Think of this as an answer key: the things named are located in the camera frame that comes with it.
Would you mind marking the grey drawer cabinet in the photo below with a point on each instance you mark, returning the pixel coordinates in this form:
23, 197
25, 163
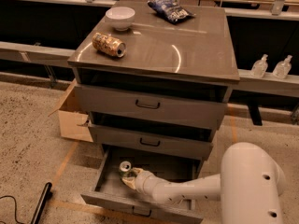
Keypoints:
193, 60

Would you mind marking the grey middle drawer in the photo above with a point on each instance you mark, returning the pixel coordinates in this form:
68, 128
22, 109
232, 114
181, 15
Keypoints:
151, 142

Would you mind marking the green soda can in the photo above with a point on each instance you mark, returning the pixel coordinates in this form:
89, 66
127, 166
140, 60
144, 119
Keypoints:
127, 171

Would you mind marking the grey metal rail shelf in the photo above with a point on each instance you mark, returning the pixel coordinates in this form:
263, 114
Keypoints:
58, 57

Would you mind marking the clear pump bottle left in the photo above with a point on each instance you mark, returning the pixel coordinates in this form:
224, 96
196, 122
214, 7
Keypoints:
259, 68

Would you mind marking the blue chip bag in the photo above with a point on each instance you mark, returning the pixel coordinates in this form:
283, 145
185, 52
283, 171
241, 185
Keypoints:
169, 10

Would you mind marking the orange patterned soda can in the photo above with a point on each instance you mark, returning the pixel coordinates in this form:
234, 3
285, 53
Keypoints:
109, 45

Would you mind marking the grey top drawer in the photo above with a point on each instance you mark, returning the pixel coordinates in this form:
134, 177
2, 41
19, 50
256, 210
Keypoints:
137, 105

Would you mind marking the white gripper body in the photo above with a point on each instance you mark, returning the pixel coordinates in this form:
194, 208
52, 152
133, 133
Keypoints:
146, 181

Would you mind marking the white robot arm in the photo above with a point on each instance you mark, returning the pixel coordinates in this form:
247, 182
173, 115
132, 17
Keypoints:
248, 186

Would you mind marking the cardboard box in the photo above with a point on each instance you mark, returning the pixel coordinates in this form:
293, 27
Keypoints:
73, 122

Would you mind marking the black rod on floor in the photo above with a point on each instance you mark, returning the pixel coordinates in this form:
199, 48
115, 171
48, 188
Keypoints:
45, 195

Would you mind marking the grey open bottom drawer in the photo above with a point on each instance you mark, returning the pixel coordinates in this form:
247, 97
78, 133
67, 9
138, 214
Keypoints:
109, 191

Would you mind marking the white ceramic bowl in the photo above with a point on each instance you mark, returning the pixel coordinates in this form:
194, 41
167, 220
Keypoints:
120, 18

